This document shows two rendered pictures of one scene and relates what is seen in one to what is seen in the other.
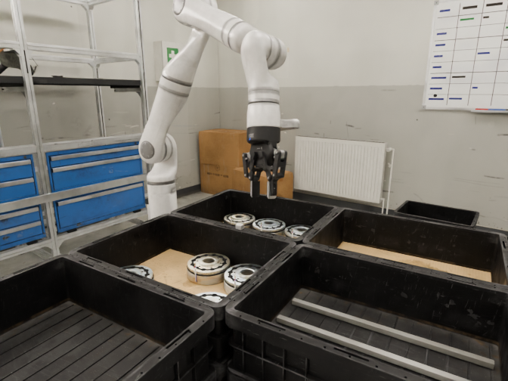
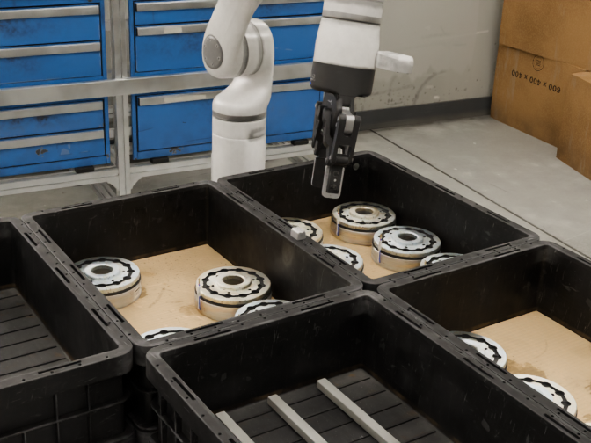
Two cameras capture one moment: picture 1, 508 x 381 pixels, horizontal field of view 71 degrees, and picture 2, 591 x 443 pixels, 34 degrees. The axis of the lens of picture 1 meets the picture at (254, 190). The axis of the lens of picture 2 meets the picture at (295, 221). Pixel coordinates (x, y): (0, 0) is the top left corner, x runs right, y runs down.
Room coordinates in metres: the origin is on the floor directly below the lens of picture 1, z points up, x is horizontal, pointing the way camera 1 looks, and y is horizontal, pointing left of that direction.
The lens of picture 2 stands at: (-0.23, -0.45, 1.46)
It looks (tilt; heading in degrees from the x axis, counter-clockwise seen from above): 24 degrees down; 25
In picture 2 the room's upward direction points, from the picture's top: 3 degrees clockwise
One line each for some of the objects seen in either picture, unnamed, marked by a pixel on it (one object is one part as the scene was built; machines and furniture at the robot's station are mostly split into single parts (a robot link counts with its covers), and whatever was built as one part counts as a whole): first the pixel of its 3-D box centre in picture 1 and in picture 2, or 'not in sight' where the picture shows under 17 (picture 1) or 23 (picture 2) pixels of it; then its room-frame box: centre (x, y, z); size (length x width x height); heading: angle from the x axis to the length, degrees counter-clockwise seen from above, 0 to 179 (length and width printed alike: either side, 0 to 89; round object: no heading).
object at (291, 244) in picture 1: (186, 252); (182, 257); (0.71, 0.15, 0.92); 0.40 x 0.30 x 0.02; 59
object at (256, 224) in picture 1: (268, 224); (406, 241); (1.03, -0.05, 0.86); 0.10 x 0.10 x 0.01
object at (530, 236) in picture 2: (256, 213); (369, 214); (0.96, -0.01, 0.92); 0.40 x 0.30 x 0.02; 59
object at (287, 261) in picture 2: (187, 273); (182, 292); (0.71, 0.15, 0.87); 0.40 x 0.30 x 0.11; 59
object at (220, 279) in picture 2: (209, 261); (233, 281); (0.77, 0.11, 0.86); 0.05 x 0.05 x 0.01
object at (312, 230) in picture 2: not in sight; (288, 232); (0.96, 0.12, 0.86); 0.10 x 0.10 x 0.01
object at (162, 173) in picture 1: (159, 159); (240, 71); (1.14, 0.31, 1.04); 0.09 x 0.09 x 0.17; 67
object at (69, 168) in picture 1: (102, 183); (232, 70); (2.56, 1.13, 0.60); 0.72 x 0.03 x 0.56; 143
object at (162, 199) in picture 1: (163, 207); (238, 162); (1.13, 0.30, 0.88); 0.09 x 0.09 x 0.17; 56
